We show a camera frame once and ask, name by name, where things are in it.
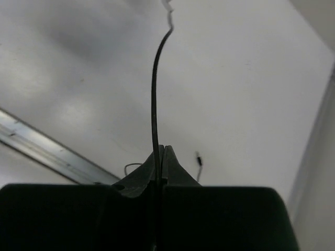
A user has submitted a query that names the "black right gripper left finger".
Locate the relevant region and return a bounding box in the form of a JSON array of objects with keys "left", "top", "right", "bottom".
[{"left": 111, "top": 153, "right": 163, "bottom": 198}]

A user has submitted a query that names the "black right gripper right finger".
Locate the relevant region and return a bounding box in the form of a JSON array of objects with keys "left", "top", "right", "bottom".
[{"left": 162, "top": 145, "right": 200, "bottom": 186}]

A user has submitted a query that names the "thin black audio cable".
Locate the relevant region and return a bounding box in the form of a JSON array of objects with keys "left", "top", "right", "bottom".
[{"left": 122, "top": 0, "right": 204, "bottom": 184}]

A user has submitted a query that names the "aluminium table rail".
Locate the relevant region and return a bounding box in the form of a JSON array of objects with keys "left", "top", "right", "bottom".
[{"left": 1, "top": 109, "right": 120, "bottom": 185}]

